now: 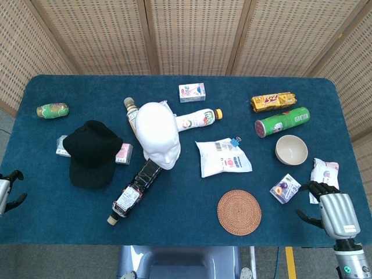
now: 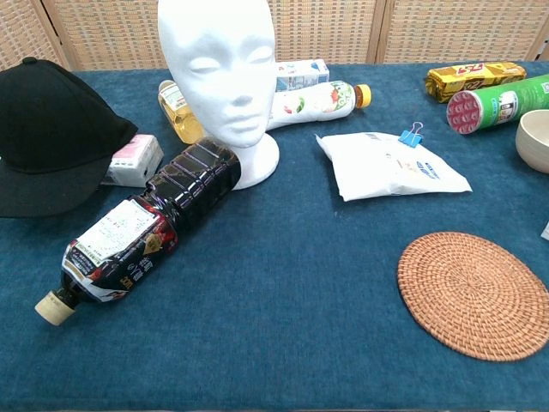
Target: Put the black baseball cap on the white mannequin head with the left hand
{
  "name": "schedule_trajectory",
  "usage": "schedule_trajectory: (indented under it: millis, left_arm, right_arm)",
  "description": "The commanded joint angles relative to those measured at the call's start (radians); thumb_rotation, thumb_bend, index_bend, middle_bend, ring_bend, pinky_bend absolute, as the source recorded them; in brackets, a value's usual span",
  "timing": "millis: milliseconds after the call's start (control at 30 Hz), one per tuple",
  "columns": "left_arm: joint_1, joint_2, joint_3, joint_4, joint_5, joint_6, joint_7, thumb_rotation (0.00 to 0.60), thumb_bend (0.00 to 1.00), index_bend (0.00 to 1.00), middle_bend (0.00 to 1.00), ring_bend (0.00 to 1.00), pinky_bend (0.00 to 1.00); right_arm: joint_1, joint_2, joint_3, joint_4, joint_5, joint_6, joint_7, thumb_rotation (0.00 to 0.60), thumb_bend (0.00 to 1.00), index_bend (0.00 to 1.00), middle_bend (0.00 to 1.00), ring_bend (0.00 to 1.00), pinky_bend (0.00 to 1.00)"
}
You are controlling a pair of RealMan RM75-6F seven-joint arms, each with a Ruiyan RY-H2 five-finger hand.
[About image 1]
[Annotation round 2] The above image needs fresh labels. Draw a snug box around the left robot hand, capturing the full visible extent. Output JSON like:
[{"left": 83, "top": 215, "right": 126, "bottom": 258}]
[{"left": 0, "top": 170, "right": 28, "bottom": 217}]

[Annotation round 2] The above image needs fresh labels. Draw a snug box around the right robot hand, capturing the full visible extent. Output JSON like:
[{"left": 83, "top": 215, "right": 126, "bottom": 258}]
[{"left": 295, "top": 180, "right": 362, "bottom": 241}]

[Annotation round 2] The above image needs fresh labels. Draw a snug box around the black baseball cap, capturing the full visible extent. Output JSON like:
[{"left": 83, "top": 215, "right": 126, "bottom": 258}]
[{"left": 63, "top": 120, "right": 124, "bottom": 189}]

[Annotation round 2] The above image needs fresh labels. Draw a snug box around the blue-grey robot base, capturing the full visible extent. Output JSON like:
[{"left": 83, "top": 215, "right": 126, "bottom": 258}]
[{"left": 117, "top": 245, "right": 242, "bottom": 279}]

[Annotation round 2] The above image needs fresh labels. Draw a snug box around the white mannequin head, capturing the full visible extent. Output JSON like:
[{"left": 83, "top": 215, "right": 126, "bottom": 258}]
[{"left": 134, "top": 102, "right": 181, "bottom": 171}]

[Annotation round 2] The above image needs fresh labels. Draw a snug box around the white wet wipes pack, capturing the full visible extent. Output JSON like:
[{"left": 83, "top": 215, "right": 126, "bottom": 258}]
[{"left": 309, "top": 158, "right": 340, "bottom": 205}]

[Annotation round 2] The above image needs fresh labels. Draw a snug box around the beige bowl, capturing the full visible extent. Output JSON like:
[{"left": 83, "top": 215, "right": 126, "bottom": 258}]
[{"left": 275, "top": 134, "right": 309, "bottom": 166}]

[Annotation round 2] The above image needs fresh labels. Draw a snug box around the small green bottle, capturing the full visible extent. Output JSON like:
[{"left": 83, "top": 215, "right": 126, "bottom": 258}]
[{"left": 36, "top": 102, "right": 70, "bottom": 120}]

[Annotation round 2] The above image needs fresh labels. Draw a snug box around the round woven rattan coaster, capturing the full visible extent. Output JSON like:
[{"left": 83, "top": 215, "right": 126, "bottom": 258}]
[{"left": 217, "top": 189, "right": 262, "bottom": 237}]

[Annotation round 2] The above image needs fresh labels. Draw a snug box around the metal table leg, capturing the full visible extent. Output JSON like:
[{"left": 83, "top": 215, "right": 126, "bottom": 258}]
[{"left": 249, "top": 246, "right": 258, "bottom": 279}]

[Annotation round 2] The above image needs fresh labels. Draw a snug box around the green chips can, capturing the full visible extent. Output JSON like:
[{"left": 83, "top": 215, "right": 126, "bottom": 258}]
[{"left": 254, "top": 106, "right": 311, "bottom": 138}]

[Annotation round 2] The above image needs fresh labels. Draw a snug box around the yellow biscuit pack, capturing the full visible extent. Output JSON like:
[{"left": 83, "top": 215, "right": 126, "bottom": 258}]
[{"left": 251, "top": 91, "right": 299, "bottom": 114}]

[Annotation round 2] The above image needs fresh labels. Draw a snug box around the pocket tissue multipack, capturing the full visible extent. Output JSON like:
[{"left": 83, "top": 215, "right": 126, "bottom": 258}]
[{"left": 55, "top": 135, "right": 134, "bottom": 166}]

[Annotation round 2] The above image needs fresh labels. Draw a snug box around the white plastic pouch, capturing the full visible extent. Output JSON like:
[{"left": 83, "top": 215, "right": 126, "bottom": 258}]
[{"left": 195, "top": 138, "right": 253, "bottom": 178}]

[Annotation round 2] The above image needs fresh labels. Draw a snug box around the dark drink bottle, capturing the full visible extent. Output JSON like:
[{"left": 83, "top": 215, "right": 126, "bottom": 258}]
[{"left": 106, "top": 159, "right": 164, "bottom": 226}]

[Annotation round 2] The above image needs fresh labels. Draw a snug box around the yellow liquid bottle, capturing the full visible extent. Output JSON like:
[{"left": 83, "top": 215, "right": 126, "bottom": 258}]
[{"left": 123, "top": 97, "right": 139, "bottom": 136}]

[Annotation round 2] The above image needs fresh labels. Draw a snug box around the blue tablecloth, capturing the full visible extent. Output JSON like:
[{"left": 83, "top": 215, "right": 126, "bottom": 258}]
[{"left": 0, "top": 74, "right": 372, "bottom": 248}]

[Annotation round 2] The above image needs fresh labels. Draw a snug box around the white bottle orange cap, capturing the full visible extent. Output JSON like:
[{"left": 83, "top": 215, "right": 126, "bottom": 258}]
[{"left": 174, "top": 108, "right": 224, "bottom": 133}]

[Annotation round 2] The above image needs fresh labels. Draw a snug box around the white milk carton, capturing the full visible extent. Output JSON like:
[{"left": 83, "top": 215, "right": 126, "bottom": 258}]
[{"left": 178, "top": 82, "right": 208, "bottom": 103}]

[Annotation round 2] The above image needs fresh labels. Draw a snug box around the woven bamboo folding screen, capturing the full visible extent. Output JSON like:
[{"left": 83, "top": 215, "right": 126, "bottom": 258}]
[{"left": 0, "top": 0, "right": 372, "bottom": 144}]

